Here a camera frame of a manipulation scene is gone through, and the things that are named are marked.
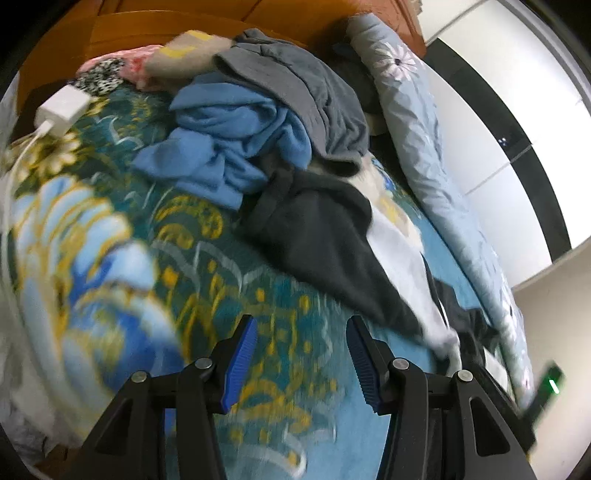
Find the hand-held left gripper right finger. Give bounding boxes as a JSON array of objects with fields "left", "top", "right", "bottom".
[{"left": 346, "top": 316, "right": 539, "bottom": 480}]

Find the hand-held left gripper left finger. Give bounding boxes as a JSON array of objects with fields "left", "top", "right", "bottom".
[{"left": 69, "top": 315, "right": 258, "bottom": 480}]

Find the dark grey and white sweatshirt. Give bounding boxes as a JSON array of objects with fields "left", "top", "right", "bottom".
[{"left": 240, "top": 168, "right": 502, "bottom": 370}]

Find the teal floral blanket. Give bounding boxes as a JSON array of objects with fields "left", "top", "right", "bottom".
[{"left": 0, "top": 88, "right": 513, "bottom": 480}]

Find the light blue floral quilt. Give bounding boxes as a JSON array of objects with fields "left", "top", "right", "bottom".
[{"left": 346, "top": 14, "right": 536, "bottom": 407}]

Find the blue garment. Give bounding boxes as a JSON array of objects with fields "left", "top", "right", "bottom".
[{"left": 133, "top": 74, "right": 315, "bottom": 210}]

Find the grey garment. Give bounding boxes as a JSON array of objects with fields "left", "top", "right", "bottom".
[{"left": 215, "top": 28, "right": 370, "bottom": 176}]

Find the dark grey pillow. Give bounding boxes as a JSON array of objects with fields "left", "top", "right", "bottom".
[{"left": 330, "top": 44, "right": 384, "bottom": 114}]

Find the white charger adapter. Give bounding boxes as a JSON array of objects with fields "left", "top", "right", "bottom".
[{"left": 36, "top": 84, "right": 92, "bottom": 138}]

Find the cream fluffy garment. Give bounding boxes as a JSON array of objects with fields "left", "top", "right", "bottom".
[{"left": 143, "top": 30, "right": 236, "bottom": 88}]

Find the pink cloth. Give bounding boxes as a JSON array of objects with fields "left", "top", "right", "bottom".
[{"left": 76, "top": 45, "right": 162, "bottom": 88}]

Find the wooden headboard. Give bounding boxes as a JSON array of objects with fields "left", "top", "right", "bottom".
[{"left": 18, "top": 0, "right": 428, "bottom": 112}]

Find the white charging cable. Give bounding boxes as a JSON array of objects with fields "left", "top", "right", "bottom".
[{"left": 0, "top": 122, "right": 51, "bottom": 278}]

